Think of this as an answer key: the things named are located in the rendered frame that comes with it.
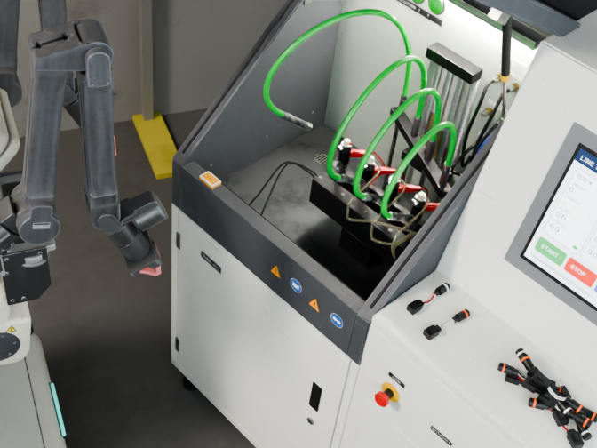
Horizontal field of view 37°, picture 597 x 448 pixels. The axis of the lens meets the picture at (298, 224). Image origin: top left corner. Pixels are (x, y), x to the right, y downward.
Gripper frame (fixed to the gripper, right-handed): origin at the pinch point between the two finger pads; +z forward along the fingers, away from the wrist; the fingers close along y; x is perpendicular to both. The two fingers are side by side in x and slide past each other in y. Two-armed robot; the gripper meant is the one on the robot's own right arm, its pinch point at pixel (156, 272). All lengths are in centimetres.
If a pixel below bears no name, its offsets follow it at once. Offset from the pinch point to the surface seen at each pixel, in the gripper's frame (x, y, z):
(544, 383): -62, -53, 26
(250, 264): -16.6, 11.7, 27.6
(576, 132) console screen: -89, -24, -5
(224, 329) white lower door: 1, 19, 57
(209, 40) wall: -31, 176, 86
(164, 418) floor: 36, 26, 93
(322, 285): -30.7, -9.8, 20.1
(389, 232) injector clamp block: -50, -1, 26
